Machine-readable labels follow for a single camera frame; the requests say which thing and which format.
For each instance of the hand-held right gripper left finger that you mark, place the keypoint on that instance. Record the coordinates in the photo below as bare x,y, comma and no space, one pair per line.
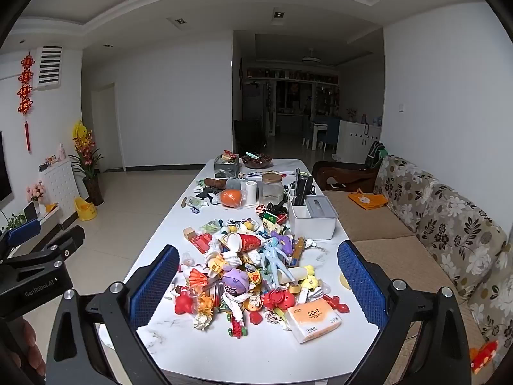
154,284

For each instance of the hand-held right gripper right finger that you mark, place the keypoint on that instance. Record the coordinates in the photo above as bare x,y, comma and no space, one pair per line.
362,284

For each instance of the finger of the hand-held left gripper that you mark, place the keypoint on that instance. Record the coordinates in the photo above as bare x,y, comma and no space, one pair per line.
24,232
70,240

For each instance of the person's left hand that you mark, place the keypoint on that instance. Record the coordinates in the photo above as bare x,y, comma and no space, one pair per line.
29,343

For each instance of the green potted plant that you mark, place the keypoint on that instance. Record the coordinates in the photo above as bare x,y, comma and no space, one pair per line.
14,221

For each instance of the yellow foam slice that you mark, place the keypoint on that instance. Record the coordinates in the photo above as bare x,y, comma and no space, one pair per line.
344,281

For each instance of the black tablet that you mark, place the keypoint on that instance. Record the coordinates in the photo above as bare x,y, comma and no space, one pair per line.
30,211

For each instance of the white television stand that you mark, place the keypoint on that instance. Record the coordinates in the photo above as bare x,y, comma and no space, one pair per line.
44,216

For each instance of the red toy figure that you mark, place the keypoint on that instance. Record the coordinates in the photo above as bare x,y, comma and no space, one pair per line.
336,304

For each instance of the yellow child potty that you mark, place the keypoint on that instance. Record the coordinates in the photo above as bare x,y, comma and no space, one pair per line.
85,210

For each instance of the red plastic animal toy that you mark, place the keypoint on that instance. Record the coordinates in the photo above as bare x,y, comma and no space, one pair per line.
182,304

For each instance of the pink flower bouquet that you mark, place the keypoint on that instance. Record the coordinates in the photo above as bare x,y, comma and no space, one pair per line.
35,191

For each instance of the yellow duck toy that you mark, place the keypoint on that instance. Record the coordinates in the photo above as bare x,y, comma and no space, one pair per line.
310,276

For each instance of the white radiator cover cabinet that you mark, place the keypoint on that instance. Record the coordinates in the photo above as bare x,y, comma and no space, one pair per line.
60,184

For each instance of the orange tissue pack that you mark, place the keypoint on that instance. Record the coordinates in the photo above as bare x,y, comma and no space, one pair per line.
314,321

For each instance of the white crumpled paper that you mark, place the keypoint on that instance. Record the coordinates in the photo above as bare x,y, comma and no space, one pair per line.
203,321

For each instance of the red card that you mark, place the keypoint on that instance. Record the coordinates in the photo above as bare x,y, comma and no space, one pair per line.
201,244

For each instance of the wooden block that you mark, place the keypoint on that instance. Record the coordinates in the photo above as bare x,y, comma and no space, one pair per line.
190,233

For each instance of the black television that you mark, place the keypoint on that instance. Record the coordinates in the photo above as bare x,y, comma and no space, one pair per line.
4,168

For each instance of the white paper cup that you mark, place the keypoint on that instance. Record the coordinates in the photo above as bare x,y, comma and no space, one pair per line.
292,274

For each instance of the purple plush toy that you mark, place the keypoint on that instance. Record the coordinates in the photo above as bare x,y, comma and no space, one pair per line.
234,281

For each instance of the white storage box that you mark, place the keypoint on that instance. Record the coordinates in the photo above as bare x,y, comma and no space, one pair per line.
316,218

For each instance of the white paper cupcake liners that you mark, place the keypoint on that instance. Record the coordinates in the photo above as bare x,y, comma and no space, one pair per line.
232,258

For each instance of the orange cloth bag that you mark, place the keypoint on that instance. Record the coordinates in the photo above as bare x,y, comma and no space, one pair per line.
366,200

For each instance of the red round plastic toy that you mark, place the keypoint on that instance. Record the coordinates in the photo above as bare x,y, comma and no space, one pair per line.
278,300

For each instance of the orchid plant in vase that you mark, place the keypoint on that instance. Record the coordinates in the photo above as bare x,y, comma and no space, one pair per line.
86,156

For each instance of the purple dinosaur toy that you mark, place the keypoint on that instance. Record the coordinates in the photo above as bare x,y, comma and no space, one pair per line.
286,242

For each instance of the pink bottle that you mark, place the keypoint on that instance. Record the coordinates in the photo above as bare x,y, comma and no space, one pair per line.
62,152

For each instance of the pile of small toys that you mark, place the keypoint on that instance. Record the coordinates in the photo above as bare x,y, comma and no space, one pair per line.
224,228

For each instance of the blue doll figure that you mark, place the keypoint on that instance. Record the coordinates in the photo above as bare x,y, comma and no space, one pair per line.
276,258

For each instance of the green red toy car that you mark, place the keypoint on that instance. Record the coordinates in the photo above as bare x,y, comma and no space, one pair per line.
237,326

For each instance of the floral sofa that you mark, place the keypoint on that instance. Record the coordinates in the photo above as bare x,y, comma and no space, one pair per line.
441,224

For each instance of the crumpled paper ball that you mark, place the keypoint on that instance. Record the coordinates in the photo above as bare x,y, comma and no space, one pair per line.
253,302

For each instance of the white phone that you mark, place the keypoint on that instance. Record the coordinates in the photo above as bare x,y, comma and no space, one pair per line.
337,185

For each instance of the red paper cup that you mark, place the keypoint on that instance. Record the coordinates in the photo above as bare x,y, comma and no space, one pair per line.
248,242

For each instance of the brown wooden chair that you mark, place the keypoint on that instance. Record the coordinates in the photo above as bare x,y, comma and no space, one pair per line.
348,174

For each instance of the black remote controls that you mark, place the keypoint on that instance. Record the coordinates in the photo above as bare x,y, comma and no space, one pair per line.
302,186

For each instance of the orange ball in bag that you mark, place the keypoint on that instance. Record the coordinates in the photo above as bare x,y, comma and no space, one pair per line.
231,197

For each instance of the glass jar with lid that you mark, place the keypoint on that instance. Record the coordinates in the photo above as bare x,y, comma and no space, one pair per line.
271,190

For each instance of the green black backpack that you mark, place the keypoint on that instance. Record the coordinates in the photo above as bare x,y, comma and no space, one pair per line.
376,153

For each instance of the white tissue roll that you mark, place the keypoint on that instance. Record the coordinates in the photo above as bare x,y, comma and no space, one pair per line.
251,192

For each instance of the grey snack box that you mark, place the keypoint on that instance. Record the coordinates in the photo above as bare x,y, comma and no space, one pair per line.
226,166

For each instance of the red plush toy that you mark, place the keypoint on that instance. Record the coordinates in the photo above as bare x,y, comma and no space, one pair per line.
484,356

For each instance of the white sideboard cabinet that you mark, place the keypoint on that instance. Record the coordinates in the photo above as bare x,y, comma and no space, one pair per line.
356,140

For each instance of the dining table with chairs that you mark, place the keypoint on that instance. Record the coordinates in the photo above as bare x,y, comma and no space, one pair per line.
320,132

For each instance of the dark bowl of dates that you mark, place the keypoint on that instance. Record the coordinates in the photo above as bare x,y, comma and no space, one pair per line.
257,161

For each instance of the red knot wall hanging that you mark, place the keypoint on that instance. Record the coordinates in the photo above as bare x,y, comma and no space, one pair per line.
25,88

